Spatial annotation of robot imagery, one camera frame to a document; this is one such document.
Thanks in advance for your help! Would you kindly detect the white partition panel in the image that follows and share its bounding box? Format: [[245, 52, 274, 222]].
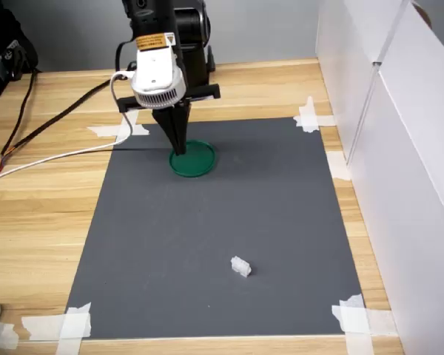
[[349, 1, 444, 355], [315, 0, 410, 163]]

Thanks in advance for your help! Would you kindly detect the black bag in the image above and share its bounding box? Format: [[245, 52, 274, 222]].
[[0, 7, 40, 100]]

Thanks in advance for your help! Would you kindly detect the clear partition joining post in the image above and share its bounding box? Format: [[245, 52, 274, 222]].
[[346, 0, 411, 167]]

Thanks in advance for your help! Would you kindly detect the black braided cable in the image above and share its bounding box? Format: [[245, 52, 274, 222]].
[[0, 78, 116, 182], [0, 70, 38, 163]]

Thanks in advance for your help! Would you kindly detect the small white plastic terminal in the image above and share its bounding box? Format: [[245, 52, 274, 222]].
[[230, 255, 253, 278]]

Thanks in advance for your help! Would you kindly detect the dark grey mat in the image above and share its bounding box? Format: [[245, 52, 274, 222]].
[[64, 117, 366, 339]]

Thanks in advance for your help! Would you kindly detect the round green lid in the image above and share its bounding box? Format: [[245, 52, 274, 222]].
[[169, 139, 218, 179]]

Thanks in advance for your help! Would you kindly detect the thin black cable loop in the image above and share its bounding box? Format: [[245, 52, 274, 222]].
[[114, 35, 138, 72]]

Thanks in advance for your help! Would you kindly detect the white cable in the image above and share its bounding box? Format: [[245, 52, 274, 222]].
[[0, 70, 136, 186]]

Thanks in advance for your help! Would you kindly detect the white camera box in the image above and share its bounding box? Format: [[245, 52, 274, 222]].
[[129, 47, 186, 109]]

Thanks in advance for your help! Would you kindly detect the white tape strip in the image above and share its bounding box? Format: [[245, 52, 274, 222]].
[[87, 124, 151, 138], [21, 314, 92, 341], [0, 319, 19, 351], [299, 95, 320, 134], [338, 294, 374, 355], [332, 305, 399, 337], [55, 302, 93, 355], [325, 150, 352, 181], [115, 109, 140, 146], [294, 115, 336, 129]]

